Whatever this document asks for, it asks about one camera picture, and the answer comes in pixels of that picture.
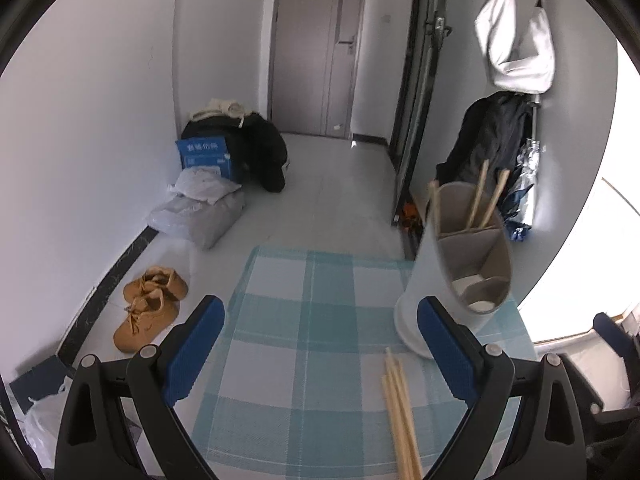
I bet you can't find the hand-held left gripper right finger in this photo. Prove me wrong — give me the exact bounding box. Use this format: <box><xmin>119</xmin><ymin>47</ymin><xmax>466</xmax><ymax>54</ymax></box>
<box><xmin>417</xmin><ymin>296</ymin><xmax>588</xmax><ymax>480</ymax></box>

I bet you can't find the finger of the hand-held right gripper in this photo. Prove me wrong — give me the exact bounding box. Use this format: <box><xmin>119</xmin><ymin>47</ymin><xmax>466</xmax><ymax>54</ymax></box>
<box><xmin>593</xmin><ymin>312</ymin><xmax>640</xmax><ymax>361</ymax></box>

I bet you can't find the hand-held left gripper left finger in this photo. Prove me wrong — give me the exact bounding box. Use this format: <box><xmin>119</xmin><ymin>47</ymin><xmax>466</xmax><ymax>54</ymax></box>
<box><xmin>55</xmin><ymin>295</ymin><xmax>226</xmax><ymax>480</ymax></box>

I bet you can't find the pile of wooden chopsticks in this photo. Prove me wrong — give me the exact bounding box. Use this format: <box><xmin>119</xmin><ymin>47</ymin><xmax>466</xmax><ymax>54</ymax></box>
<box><xmin>381</xmin><ymin>346</ymin><xmax>426</xmax><ymax>480</ymax></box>

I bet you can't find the grey white utensil holder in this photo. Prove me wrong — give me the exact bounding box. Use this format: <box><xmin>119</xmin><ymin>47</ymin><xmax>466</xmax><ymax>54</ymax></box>
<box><xmin>394</xmin><ymin>182</ymin><xmax>513</xmax><ymax>360</ymax></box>

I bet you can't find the wooden chopstick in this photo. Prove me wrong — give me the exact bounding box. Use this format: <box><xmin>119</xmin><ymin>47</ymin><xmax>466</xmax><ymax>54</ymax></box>
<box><xmin>428</xmin><ymin>180</ymin><xmax>442</xmax><ymax>236</ymax></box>
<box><xmin>467</xmin><ymin>159</ymin><xmax>490</xmax><ymax>229</ymax></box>
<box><xmin>481</xmin><ymin>169</ymin><xmax>511</xmax><ymax>228</ymax></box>

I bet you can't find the tan shoe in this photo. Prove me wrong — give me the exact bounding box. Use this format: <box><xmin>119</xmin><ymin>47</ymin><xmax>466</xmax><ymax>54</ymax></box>
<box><xmin>113</xmin><ymin>287</ymin><xmax>179</xmax><ymax>352</ymax></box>
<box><xmin>124</xmin><ymin>267</ymin><xmax>189</xmax><ymax>311</ymax></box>

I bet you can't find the blue checked mat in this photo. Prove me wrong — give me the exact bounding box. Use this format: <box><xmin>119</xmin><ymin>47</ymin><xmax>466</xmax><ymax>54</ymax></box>
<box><xmin>187</xmin><ymin>245</ymin><xmax>533</xmax><ymax>480</ymax></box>

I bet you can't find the grey plastic package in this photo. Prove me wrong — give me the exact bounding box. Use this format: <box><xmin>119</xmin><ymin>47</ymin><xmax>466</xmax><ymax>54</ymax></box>
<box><xmin>146</xmin><ymin>192</ymin><xmax>247</xmax><ymax>251</ymax></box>

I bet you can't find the small orange item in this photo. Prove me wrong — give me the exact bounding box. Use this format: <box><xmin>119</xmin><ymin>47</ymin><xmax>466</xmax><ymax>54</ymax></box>
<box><xmin>400</xmin><ymin>202</ymin><xmax>426</xmax><ymax>226</ymax></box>

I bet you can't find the dark blue board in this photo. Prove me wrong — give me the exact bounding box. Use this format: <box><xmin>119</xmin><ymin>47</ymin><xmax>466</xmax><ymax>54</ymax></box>
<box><xmin>10</xmin><ymin>355</ymin><xmax>76</xmax><ymax>401</ymax></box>

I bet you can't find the silver folded umbrella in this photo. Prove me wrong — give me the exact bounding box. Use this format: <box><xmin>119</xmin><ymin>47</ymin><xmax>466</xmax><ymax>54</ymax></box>
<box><xmin>502</xmin><ymin>137</ymin><xmax>543</xmax><ymax>241</ymax></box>

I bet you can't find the white plastic bag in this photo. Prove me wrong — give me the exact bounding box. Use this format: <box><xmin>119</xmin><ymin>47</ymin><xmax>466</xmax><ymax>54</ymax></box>
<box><xmin>167</xmin><ymin>167</ymin><xmax>243</xmax><ymax>206</ymax></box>

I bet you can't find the clear plastic bag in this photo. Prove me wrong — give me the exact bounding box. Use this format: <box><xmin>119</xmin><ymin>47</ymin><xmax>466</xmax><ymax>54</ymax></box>
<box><xmin>22</xmin><ymin>385</ymin><xmax>71</xmax><ymax>466</ymax></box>

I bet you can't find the blue cardboard box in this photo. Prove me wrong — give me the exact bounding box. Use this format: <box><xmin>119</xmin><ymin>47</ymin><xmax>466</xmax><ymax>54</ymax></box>
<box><xmin>175</xmin><ymin>136</ymin><xmax>238</xmax><ymax>183</ymax></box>

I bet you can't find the black clothes heap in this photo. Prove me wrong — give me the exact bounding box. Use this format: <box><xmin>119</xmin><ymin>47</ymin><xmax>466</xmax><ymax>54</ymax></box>
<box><xmin>181</xmin><ymin>112</ymin><xmax>289</xmax><ymax>193</ymax></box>

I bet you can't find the black hanging jacket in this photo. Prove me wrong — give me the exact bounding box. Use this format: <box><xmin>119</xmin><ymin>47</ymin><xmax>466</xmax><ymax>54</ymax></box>
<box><xmin>435</xmin><ymin>92</ymin><xmax>533</xmax><ymax>196</ymax></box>

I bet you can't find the cream cloth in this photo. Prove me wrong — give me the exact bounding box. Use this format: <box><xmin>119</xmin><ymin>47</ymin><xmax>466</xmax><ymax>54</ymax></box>
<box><xmin>190</xmin><ymin>98</ymin><xmax>253</xmax><ymax>128</ymax></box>

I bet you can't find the black framed door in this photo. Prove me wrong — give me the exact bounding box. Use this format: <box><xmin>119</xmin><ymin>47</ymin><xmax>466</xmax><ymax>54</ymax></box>
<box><xmin>390</xmin><ymin>0</ymin><xmax>451</xmax><ymax>226</ymax></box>

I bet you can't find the white hanging bag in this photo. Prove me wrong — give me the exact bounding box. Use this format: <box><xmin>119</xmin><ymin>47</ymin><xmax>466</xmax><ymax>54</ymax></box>
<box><xmin>474</xmin><ymin>0</ymin><xmax>556</xmax><ymax>95</ymax></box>

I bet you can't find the grey door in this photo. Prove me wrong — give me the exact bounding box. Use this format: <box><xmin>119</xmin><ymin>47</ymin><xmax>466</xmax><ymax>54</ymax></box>
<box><xmin>267</xmin><ymin>0</ymin><xmax>366</xmax><ymax>138</ymax></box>

